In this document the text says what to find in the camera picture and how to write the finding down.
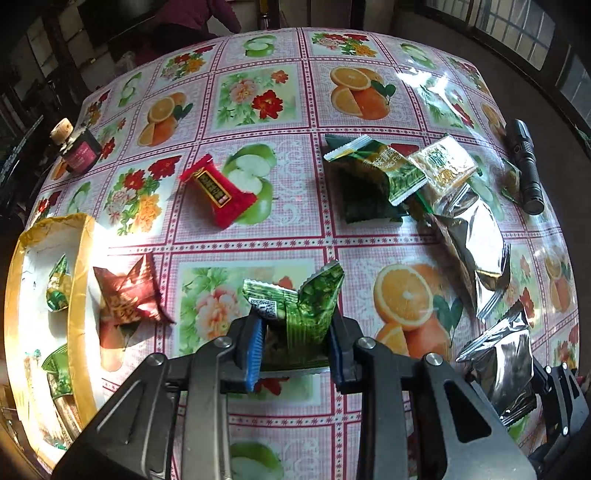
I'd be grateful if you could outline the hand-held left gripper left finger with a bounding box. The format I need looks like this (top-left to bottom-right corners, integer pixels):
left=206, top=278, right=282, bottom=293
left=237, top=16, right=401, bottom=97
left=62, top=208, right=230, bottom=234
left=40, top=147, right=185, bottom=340
left=51, top=313, right=265, bottom=480

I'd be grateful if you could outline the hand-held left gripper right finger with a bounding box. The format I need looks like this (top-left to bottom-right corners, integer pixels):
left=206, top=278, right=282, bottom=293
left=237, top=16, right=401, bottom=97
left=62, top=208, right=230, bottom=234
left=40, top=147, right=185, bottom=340
left=328, top=308, right=540, bottom=480

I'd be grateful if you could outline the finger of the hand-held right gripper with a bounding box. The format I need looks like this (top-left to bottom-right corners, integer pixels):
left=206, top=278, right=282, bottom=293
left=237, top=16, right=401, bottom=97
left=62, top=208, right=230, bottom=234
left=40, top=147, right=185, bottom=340
left=529, top=362, right=591, bottom=478

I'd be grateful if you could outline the green pea snack packet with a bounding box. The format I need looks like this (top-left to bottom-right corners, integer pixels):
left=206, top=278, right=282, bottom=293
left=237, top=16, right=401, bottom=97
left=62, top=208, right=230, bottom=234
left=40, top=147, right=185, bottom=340
left=242, top=259, right=346, bottom=371

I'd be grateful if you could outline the silver foil packet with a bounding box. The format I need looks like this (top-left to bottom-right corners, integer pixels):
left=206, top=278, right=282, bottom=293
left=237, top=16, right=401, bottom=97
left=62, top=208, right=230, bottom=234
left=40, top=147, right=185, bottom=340
left=455, top=302, right=539, bottom=428
left=434, top=185, right=511, bottom=321

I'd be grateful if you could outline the brown-red foil snack packet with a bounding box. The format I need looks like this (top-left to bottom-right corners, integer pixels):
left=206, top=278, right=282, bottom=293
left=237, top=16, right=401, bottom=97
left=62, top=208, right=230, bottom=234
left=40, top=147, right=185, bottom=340
left=92, top=253, right=176, bottom=326

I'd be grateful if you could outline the dark green snack packet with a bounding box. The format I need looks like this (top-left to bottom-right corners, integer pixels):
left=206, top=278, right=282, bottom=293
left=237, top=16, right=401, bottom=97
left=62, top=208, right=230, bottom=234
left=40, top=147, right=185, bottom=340
left=342, top=171, right=411, bottom=224

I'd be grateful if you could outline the red candy packet dark label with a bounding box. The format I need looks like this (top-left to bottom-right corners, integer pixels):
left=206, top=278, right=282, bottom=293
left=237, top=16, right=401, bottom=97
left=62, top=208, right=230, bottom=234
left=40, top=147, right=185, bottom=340
left=179, top=154, right=258, bottom=230

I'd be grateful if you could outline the yellow-rimmed cardboard box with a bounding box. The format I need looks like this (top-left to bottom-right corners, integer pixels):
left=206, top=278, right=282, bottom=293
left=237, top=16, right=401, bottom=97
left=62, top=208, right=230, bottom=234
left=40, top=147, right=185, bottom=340
left=2, top=213, right=100, bottom=469

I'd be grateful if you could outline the green foil snack packet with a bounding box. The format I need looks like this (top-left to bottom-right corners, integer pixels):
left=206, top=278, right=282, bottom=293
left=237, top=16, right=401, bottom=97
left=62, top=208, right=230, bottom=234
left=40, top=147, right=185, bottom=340
left=41, top=344, right=77, bottom=398
left=44, top=254, right=75, bottom=315

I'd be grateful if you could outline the green and white snack packet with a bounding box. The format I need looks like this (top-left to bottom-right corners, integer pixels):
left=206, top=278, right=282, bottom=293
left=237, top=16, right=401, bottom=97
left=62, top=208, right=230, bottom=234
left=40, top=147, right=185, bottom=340
left=323, top=135, right=428, bottom=206

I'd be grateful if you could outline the clear cracker packet green print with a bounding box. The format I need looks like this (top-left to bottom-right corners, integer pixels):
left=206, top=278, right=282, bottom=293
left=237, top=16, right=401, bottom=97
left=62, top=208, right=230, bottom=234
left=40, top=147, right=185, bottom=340
left=409, top=134, right=478, bottom=199

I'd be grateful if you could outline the small clear snack packet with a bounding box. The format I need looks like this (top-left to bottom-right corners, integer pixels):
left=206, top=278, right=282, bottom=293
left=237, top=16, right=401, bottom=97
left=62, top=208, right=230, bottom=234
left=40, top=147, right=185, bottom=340
left=501, top=159, right=522, bottom=204

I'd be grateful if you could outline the black flashlight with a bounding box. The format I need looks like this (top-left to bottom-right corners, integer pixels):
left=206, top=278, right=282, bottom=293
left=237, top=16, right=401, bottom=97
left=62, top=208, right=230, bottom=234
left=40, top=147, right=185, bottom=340
left=505, top=119, right=546, bottom=215

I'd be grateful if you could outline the dark jar with cork lid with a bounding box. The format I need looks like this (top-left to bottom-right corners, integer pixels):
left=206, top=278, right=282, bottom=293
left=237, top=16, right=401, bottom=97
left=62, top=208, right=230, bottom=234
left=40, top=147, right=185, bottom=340
left=51, top=117, right=99, bottom=175

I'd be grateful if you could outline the yellow pole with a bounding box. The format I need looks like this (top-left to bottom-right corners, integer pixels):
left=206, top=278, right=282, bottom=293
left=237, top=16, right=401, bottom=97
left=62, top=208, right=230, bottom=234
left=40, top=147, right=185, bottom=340
left=256, top=0, right=280, bottom=31

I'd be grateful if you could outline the barred window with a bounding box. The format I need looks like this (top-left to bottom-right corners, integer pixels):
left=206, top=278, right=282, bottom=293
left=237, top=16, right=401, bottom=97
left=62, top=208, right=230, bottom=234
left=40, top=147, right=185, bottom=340
left=416, top=0, right=591, bottom=153

